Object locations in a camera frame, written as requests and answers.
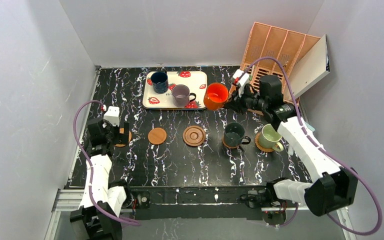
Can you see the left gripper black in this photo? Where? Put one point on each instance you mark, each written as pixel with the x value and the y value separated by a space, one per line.
pixel 123 127

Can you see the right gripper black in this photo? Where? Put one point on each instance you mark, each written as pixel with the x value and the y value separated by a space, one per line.
pixel 239 102

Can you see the light green mug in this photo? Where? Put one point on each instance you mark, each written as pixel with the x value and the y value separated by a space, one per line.
pixel 272 134

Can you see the dark green mug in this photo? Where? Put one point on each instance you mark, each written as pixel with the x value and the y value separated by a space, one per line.
pixel 235 134

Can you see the orange mug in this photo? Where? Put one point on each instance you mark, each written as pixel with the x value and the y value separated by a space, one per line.
pixel 216 96

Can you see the dark ringed wooden coaster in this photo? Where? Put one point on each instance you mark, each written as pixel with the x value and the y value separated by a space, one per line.
pixel 194 135

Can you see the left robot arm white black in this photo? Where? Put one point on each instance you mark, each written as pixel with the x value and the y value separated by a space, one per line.
pixel 100 206

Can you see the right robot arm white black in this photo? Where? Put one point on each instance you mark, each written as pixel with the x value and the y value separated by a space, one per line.
pixel 333 186

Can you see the cork coaster far left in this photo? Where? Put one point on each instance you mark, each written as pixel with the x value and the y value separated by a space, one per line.
pixel 120 145

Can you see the woven rattan coaster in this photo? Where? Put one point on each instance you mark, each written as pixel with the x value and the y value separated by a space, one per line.
pixel 258 145

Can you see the smooth wooden coaster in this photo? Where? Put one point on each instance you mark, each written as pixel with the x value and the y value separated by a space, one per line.
pixel 157 136

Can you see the orange round coaster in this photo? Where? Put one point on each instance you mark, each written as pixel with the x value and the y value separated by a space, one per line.
pixel 228 146

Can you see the pink desk file organizer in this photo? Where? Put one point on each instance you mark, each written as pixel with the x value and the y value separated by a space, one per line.
pixel 286 46

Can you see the white binder folder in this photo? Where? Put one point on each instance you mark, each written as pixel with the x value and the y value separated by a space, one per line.
pixel 311 66

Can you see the white strawberry tray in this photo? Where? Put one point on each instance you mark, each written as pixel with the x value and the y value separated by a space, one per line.
pixel 196 81

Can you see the navy blue mug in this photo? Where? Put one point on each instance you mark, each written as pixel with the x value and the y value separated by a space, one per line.
pixel 159 82

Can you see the lilac mug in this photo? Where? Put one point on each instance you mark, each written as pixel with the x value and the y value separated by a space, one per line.
pixel 182 96

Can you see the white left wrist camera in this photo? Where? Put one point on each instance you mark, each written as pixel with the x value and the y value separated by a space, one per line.
pixel 112 115

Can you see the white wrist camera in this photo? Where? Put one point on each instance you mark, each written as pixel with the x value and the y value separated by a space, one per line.
pixel 112 115
pixel 239 81

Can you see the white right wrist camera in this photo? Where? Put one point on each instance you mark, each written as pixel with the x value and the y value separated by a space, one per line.
pixel 239 81

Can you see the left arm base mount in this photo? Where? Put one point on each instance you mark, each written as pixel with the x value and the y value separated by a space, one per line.
pixel 136 200

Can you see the aluminium front rail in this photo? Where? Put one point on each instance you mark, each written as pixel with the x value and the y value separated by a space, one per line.
pixel 215 213

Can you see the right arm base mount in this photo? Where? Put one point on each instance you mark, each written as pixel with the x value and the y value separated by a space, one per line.
pixel 257 199

